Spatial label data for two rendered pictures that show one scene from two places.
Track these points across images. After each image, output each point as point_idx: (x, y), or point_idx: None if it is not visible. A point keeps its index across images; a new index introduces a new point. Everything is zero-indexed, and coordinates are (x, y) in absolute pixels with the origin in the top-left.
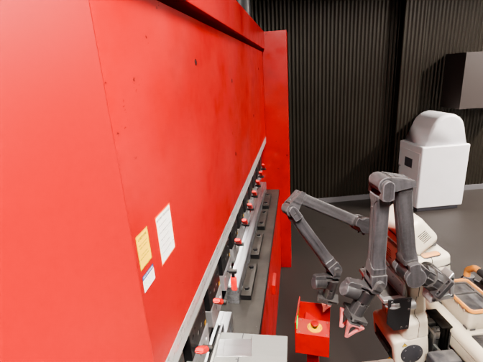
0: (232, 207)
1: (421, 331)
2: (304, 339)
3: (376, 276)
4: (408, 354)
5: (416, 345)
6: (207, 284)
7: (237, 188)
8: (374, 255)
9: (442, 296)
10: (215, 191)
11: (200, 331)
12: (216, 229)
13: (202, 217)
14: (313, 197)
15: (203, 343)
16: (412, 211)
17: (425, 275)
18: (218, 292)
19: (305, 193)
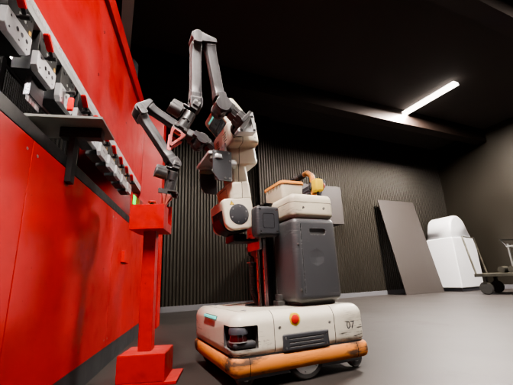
0: (85, 87)
1: (244, 191)
2: (139, 210)
3: (194, 95)
4: (236, 213)
5: (242, 204)
6: (41, 27)
7: (95, 98)
8: (192, 82)
9: (244, 120)
10: (69, 19)
11: (23, 21)
12: (63, 38)
13: None
14: (159, 108)
15: (22, 37)
16: (217, 60)
17: (230, 101)
18: (51, 70)
19: (152, 100)
